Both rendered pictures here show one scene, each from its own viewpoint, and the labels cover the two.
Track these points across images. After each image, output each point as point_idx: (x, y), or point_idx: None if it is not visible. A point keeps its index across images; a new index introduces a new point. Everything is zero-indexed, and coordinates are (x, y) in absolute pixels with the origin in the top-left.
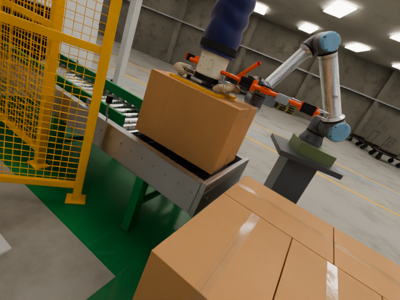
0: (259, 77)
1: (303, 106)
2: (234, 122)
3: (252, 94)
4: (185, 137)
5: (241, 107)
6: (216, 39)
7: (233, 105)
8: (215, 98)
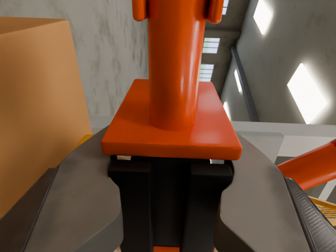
0: (303, 191)
1: None
2: (3, 17)
3: (22, 202)
4: None
5: (24, 65)
6: None
7: (68, 70)
8: (90, 124)
